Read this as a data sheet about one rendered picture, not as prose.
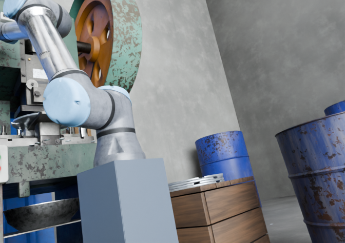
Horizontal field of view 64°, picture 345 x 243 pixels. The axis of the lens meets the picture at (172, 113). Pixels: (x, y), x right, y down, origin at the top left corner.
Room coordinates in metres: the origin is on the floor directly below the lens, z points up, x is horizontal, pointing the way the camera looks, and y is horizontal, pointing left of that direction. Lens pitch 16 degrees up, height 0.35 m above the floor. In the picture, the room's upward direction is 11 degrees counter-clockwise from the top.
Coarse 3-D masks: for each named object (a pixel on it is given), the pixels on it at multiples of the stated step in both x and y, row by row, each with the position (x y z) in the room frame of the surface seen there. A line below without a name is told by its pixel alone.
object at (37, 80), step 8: (32, 56) 1.29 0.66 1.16; (32, 64) 1.28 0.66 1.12; (40, 64) 1.31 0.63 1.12; (32, 72) 1.28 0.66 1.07; (40, 72) 1.31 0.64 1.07; (32, 80) 1.27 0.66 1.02; (40, 80) 1.31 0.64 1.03; (48, 80) 1.33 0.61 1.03; (24, 88) 1.27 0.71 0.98; (32, 88) 1.26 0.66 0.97; (40, 88) 1.28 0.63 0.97; (24, 96) 1.28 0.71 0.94; (32, 96) 1.26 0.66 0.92; (40, 96) 1.27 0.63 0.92; (24, 104) 1.28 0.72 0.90; (32, 104) 1.28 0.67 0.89; (40, 104) 1.30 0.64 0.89
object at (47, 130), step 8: (40, 112) 1.11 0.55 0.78; (40, 120) 1.19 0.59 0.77; (48, 120) 1.21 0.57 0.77; (32, 128) 1.27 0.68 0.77; (40, 128) 1.21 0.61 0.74; (48, 128) 1.23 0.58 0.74; (56, 128) 1.26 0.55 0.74; (40, 136) 1.21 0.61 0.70; (48, 136) 1.23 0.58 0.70; (56, 136) 1.25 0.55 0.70; (40, 144) 1.21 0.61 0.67; (48, 144) 1.23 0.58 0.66; (56, 144) 1.25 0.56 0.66
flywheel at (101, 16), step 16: (96, 0) 1.46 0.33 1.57; (80, 16) 1.64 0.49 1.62; (96, 16) 1.55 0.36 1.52; (112, 16) 1.34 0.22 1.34; (80, 32) 1.74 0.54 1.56; (96, 32) 1.57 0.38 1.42; (112, 32) 1.36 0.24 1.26; (96, 48) 1.55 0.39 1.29; (80, 64) 1.79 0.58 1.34; (96, 64) 1.61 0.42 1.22; (96, 80) 1.63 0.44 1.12
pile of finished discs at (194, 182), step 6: (216, 174) 1.16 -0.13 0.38; (222, 174) 1.21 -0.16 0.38; (186, 180) 1.12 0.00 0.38; (192, 180) 1.12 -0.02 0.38; (198, 180) 1.12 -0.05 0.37; (204, 180) 1.13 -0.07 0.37; (210, 180) 1.14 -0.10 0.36; (216, 180) 1.16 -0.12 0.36; (222, 180) 1.20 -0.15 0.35; (168, 186) 1.15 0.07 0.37; (174, 186) 1.13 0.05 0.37; (180, 186) 1.12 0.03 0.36; (186, 186) 1.12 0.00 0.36; (192, 186) 1.12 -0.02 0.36; (198, 186) 1.12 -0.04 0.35
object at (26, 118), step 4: (20, 116) 1.14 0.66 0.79; (24, 116) 1.13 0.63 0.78; (28, 116) 1.14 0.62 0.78; (32, 116) 1.15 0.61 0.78; (16, 120) 1.16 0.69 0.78; (20, 120) 1.17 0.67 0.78; (24, 120) 1.18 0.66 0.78; (28, 120) 1.19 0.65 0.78; (32, 120) 1.20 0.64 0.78; (12, 124) 1.20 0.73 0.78; (16, 124) 1.21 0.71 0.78; (20, 124) 1.22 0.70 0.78; (24, 124) 1.23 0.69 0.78; (28, 124) 1.24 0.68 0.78; (16, 128) 1.26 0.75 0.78; (20, 128) 1.27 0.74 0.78; (24, 128) 1.29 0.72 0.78
